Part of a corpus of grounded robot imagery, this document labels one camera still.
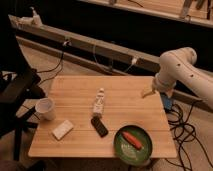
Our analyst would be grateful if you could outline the white paper cup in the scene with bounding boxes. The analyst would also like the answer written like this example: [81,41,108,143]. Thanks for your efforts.
[35,98,55,121]

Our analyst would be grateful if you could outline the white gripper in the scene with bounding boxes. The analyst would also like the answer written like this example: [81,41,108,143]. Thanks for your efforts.
[141,74,174,98]

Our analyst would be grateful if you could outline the white cable from ledge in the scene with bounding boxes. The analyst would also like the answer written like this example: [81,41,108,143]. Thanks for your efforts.
[91,42,138,75]

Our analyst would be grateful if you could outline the white small bottle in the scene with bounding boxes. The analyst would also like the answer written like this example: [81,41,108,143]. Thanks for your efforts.
[93,88,105,118]

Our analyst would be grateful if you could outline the clear plastic fork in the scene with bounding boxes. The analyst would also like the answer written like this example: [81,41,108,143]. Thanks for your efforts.
[121,144,137,158]

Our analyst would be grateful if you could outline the white rectangular sponge block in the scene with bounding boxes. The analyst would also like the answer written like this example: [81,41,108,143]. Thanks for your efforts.
[52,120,74,140]

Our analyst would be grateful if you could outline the green round plate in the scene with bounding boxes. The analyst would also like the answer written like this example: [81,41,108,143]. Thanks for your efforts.
[113,125,153,166]

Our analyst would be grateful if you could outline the wooden table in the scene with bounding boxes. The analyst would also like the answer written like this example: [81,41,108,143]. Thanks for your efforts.
[28,76,177,158]

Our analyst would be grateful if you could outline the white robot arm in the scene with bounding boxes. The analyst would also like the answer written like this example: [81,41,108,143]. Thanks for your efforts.
[141,47,213,109]

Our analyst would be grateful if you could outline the black floor cables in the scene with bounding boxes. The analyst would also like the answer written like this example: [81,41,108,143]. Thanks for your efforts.
[164,99,213,171]

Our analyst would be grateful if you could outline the white spray bottle on ledge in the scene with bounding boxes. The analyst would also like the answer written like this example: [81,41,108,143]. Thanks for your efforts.
[30,7,43,27]

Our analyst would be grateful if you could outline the black rectangular remote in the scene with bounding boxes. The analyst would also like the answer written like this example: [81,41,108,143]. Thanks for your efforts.
[91,117,108,137]

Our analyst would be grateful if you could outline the black cable from ledge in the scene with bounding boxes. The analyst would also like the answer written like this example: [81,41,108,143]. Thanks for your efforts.
[35,39,72,86]

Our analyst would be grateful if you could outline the blue box on floor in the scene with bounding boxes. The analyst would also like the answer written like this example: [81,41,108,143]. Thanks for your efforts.
[161,94,173,110]

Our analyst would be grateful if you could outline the black chair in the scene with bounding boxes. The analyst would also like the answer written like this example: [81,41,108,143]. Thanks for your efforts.
[0,69,45,161]

